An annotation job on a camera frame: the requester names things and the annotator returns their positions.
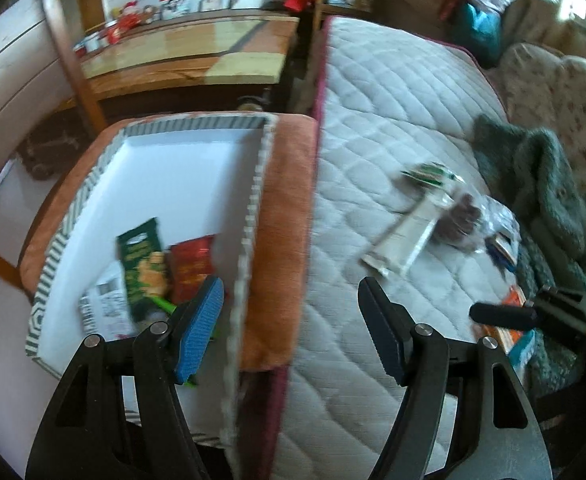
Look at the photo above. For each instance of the clear bag of dark snacks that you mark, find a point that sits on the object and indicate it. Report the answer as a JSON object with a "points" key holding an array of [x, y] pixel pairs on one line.
{"points": [[460, 220]]}

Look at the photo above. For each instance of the red white tin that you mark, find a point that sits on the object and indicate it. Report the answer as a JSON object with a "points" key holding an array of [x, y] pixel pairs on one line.
{"points": [[113, 34]]}

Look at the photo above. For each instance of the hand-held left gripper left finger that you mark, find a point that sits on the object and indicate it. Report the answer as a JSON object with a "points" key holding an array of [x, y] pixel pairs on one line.
{"points": [[198, 330]]}

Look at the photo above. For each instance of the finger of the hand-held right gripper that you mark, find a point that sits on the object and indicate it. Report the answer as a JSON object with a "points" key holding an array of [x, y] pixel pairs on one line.
{"points": [[503, 316]]}

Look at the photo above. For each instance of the brown teddy bear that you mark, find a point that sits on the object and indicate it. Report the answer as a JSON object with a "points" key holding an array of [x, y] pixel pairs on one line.
{"points": [[151, 13]]}

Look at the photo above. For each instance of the red white plush toy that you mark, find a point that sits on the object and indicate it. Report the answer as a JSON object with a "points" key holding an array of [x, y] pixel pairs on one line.
{"points": [[130, 15]]}

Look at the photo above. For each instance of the white printed snack packet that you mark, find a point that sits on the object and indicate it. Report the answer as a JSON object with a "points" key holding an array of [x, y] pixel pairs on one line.
{"points": [[105, 300]]}

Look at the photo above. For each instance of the curved wooden frame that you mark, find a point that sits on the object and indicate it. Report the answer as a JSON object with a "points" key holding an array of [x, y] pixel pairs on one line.
{"points": [[75, 70]]}

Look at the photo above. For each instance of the teal plastic bag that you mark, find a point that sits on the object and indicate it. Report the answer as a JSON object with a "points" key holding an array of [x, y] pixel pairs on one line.
{"points": [[478, 30]]}

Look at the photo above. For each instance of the green clear snack packet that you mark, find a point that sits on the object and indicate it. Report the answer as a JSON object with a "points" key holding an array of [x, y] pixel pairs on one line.
{"points": [[430, 174]]}

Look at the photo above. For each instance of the white quilted mattress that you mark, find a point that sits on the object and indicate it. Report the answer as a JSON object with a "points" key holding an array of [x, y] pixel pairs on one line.
{"points": [[373, 110]]}

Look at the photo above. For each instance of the floral pillow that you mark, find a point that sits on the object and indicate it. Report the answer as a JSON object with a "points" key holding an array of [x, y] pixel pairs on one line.
{"points": [[563, 100]]}

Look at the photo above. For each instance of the round brass knob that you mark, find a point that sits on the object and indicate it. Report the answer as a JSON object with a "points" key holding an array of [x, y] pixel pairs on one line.
{"points": [[250, 105]]}

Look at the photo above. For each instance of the green white striped storage box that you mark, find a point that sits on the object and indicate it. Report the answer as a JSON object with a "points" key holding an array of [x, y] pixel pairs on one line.
{"points": [[173, 185]]}

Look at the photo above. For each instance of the blue snack packet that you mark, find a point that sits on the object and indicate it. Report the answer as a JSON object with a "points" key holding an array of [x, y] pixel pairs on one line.
{"points": [[503, 252]]}

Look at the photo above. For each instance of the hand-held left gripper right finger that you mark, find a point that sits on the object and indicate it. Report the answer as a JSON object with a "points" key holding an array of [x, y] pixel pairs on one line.
{"points": [[388, 332]]}

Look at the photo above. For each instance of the dark green fleece blanket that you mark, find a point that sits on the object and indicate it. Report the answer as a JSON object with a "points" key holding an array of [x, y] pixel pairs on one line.
{"points": [[538, 170]]}

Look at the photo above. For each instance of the dark green snack packet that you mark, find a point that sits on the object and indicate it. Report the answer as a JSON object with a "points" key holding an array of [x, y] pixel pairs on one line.
{"points": [[140, 260]]}

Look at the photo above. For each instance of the long white snack packet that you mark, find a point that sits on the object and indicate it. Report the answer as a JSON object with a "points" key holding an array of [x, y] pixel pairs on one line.
{"points": [[405, 237]]}

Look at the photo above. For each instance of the red snack packet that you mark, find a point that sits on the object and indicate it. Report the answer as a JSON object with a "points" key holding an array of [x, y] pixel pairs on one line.
{"points": [[190, 265]]}

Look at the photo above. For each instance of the beige folded blanket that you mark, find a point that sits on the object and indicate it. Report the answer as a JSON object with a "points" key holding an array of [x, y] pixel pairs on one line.
{"points": [[548, 15]]}

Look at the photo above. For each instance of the wooden desk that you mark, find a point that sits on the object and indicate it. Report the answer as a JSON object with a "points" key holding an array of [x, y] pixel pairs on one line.
{"points": [[183, 45]]}

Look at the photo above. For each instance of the orange snack box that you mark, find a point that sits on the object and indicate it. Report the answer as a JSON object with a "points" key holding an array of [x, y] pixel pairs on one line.
{"points": [[513, 297]]}

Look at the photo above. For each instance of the dark cloth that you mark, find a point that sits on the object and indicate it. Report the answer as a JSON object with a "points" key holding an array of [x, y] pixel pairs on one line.
{"points": [[48, 150]]}

